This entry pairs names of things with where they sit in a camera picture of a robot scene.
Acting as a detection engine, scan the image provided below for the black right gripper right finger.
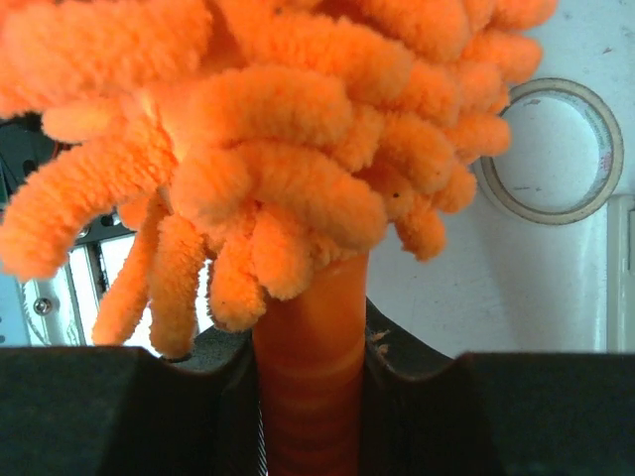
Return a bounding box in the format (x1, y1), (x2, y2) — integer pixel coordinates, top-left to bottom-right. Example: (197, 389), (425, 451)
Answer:
(359, 305), (634, 475)

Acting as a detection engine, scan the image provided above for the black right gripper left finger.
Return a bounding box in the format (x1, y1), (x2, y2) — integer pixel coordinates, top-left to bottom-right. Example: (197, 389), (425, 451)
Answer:
(1, 328), (263, 475)

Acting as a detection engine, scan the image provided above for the orange chenille duster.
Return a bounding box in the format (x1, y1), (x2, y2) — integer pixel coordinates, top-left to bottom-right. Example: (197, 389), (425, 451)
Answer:
(1, 1), (557, 475)

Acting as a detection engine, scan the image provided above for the masking tape roll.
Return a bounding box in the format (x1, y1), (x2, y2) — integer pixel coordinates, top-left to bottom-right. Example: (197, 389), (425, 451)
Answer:
(474, 77), (625, 226)

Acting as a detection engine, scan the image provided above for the aluminium mounting rail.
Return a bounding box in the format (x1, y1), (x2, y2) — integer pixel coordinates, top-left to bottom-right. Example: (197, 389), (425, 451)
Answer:
(1, 212), (133, 347)

